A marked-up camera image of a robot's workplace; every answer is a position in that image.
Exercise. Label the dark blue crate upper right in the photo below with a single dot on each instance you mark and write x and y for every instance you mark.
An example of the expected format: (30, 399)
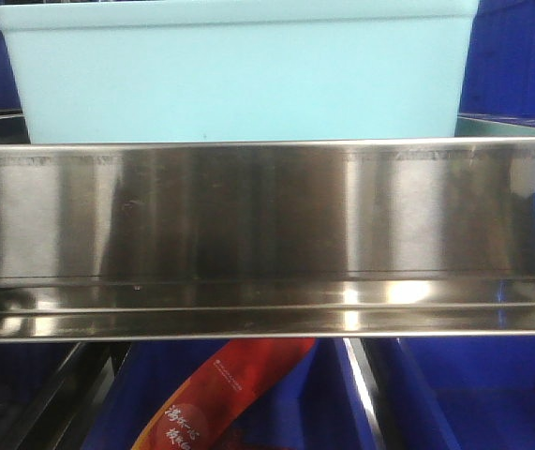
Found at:
(500, 70)

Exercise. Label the dark blue storage crate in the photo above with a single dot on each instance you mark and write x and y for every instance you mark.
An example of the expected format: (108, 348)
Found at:
(321, 404)

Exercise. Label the light blue plastic bin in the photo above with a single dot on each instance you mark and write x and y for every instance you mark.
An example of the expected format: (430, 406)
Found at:
(238, 71)

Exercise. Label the red snack package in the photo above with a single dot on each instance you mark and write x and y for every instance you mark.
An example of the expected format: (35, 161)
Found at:
(221, 389)

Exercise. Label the dark blue crate lower right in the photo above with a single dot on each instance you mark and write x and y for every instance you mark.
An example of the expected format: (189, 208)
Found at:
(461, 392)

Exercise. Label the stainless steel shelf rack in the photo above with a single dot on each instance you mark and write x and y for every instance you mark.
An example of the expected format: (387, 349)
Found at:
(106, 245)

